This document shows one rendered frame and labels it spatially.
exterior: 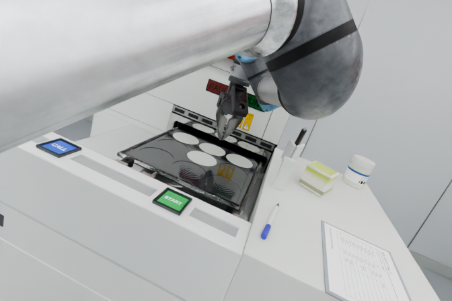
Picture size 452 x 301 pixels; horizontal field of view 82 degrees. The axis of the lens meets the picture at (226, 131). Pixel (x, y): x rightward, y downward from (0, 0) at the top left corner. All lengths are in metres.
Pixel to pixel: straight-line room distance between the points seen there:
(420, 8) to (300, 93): 2.36
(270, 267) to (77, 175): 0.37
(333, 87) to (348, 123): 2.21
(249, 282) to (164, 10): 0.41
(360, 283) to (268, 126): 0.63
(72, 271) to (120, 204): 0.21
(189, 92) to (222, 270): 0.74
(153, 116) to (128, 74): 0.98
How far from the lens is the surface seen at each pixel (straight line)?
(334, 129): 2.53
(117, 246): 0.56
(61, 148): 0.62
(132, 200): 0.49
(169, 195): 0.52
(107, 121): 1.29
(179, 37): 0.19
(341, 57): 0.32
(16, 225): 0.72
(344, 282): 0.51
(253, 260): 0.46
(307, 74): 0.32
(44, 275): 0.73
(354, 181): 0.96
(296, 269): 0.48
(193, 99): 1.06
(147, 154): 0.79
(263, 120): 1.00
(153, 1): 0.19
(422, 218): 2.99
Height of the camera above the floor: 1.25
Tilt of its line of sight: 17 degrees down
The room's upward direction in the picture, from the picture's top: 19 degrees clockwise
